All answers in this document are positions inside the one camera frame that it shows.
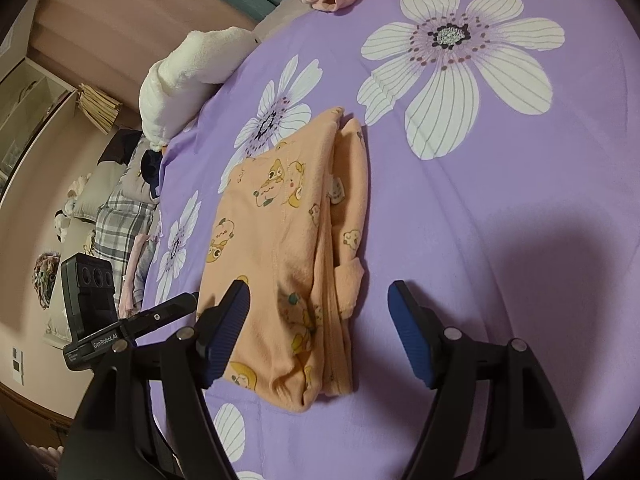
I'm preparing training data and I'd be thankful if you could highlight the navy dark cloth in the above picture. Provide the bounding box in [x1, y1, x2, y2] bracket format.
[140, 149, 164, 198]

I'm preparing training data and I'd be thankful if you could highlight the light pink cloth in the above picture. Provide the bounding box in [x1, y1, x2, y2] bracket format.
[117, 232, 152, 318]

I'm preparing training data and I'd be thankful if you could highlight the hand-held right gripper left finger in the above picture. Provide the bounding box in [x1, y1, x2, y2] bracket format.
[62, 279, 251, 480]

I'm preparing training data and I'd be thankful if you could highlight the white fluffy blanket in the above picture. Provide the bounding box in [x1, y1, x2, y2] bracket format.
[139, 26, 258, 148]

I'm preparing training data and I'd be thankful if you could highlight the beige pillow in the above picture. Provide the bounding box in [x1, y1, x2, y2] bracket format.
[69, 160, 127, 222]

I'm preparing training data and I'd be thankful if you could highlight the grey pillow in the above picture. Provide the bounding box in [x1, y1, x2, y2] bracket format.
[119, 147, 161, 202]

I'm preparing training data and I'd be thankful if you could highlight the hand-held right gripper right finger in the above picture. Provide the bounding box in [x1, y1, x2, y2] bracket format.
[389, 280, 585, 480]

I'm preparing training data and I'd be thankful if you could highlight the purple floral bed sheet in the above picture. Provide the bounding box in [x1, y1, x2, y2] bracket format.
[132, 0, 640, 480]

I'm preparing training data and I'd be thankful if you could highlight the white shelf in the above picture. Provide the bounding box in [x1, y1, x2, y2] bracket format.
[0, 57, 77, 188]

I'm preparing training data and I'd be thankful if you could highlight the grey plaid blanket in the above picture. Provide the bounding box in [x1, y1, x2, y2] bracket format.
[95, 197, 161, 288]

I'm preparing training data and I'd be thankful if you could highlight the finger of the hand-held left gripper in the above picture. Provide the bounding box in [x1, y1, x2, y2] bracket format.
[119, 292, 199, 345]

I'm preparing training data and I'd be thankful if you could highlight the orange cartoon print shirt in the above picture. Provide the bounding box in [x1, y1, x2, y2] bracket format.
[196, 106, 371, 407]

